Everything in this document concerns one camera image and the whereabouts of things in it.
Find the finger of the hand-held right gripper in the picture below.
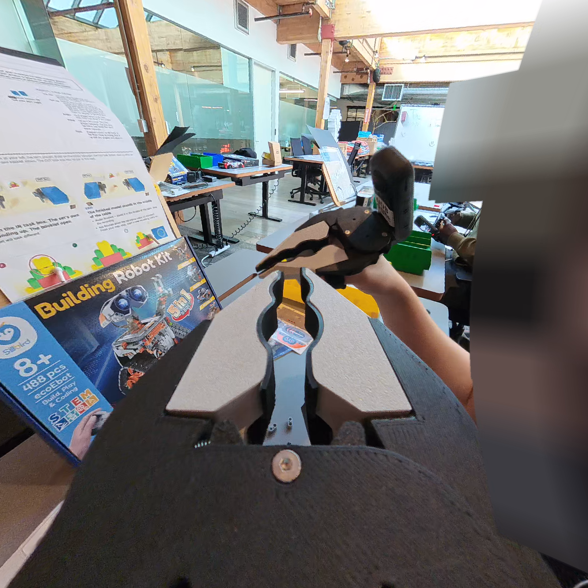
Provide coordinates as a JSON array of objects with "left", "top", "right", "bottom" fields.
[
  {"left": 258, "top": 250, "right": 346, "bottom": 276},
  {"left": 255, "top": 224, "right": 332, "bottom": 273}
]

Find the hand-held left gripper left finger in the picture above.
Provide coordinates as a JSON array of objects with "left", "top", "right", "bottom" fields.
[{"left": 165, "top": 270, "right": 283, "bottom": 444}]

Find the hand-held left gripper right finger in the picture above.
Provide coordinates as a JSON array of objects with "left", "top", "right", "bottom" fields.
[{"left": 300, "top": 268, "right": 413, "bottom": 445}]

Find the person's right forearm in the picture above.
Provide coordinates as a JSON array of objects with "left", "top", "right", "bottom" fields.
[{"left": 379, "top": 271, "right": 476, "bottom": 421}]

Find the wooden office desk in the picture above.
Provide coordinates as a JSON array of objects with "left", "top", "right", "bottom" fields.
[
  {"left": 158, "top": 179, "right": 236, "bottom": 245},
  {"left": 284, "top": 155, "right": 332, "bottom": 205},
  {"left": 200, "top": 163, "right": 295, "bottom": 223}
]

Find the person's right hand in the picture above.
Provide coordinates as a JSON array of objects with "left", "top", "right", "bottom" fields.
[{"left": 345, "top": 256, "right": 413, "bottom": 307}]

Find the yellow flat object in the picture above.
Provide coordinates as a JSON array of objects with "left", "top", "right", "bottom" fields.
[{"left": 276, "top": 276, "right": 380, "bottom": 320}]

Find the large green plastic bin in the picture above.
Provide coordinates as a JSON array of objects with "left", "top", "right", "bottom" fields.
[{"left": 383, "top": 230, "right": 432, "bottom": 275}]

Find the cardboard sheet board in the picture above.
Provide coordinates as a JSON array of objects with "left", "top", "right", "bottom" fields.
[{"left": 319, "top": 147, "right": 360, "bottom": 207}]

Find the blue robot kit booklet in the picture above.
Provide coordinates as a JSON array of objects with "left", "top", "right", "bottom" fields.
[{"left": 270, "top": 322, "right": 314, "bottom": 358}]

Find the black office chair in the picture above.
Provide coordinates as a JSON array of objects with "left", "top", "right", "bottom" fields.
[{"left": 289, "top": 136, "right": 318, "bottom": 184}]

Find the whiteboard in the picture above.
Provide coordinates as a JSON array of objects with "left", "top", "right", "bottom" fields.
[{"left": 394, "top": 105, "right": 445, "bottom": 164}]

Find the blue robot kit box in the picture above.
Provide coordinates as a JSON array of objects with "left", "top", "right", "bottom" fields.
[{"left": 0, "top": 236, "right": 224, "bottom": 466}]

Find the open cardboard box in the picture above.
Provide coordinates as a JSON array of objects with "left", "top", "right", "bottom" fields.
[{"left": 148, "top": 126, "right": 197, "bottom": 185}]

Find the printed instruction sheet board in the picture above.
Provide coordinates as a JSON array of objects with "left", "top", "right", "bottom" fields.
[{"left": 0, "top": 48, "right": 183, "bottom": 306}]

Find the thick wooden post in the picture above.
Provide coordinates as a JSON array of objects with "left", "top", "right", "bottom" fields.
[{"left": 112, "top": 0, "right": 174, "bottom": 157}]

